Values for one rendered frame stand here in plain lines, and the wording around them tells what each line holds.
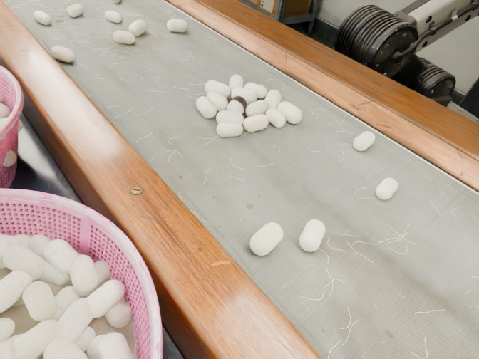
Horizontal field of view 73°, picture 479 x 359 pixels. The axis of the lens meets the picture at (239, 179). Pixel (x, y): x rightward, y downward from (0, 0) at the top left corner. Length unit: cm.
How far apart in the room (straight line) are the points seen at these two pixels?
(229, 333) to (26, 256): 17
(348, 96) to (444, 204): 20
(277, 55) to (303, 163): 26
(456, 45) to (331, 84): 203
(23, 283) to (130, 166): 12
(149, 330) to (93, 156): 17
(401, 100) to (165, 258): 41
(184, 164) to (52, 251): 15
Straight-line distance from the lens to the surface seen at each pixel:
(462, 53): 252
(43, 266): 31
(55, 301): 28
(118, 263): 28
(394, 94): 55
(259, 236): 28
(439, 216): 41
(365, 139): 43
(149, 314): 24
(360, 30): 79
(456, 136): 51
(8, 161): 42
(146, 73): 52
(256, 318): 24
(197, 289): 24
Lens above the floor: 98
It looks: 44 degrees down
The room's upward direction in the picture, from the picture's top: 10 degrees clockwise
